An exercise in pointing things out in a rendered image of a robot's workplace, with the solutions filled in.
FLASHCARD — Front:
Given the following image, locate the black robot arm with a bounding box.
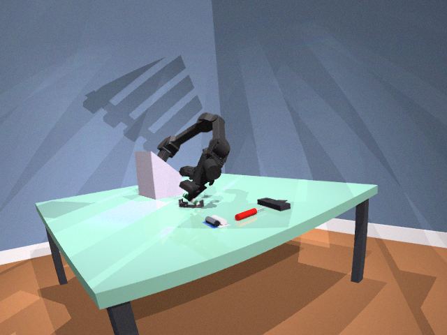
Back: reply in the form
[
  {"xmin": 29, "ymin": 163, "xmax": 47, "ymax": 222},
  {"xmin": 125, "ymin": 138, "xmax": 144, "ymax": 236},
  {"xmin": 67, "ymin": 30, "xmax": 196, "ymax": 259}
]
[{"xmin": 157, "ymin": 113, "xmax": 230, "ymax": 180}]

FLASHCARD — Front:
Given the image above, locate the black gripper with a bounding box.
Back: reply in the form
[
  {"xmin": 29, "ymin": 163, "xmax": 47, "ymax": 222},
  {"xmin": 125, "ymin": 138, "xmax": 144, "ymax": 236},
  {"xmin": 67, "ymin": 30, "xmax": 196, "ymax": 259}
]
[{"xmin": 179, "ymin": 165, "xmax": 214, "ymax": 202}]

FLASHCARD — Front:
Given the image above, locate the green cylindrical battery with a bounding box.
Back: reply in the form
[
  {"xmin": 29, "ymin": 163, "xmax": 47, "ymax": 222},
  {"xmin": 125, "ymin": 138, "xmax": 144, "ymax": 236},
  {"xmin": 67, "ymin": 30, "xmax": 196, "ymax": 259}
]
[{"xmin": 182, "ymin": 193, "xmax": 198, "ymax": 205}]

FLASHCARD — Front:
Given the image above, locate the red-handled screwdriver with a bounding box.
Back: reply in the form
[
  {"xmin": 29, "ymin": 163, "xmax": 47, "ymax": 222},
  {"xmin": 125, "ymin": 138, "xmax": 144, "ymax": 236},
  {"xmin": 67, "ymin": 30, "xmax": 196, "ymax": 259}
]
[{"xmin": 235, "ymin": 207, "xmax": 266, "ymax": 221}]

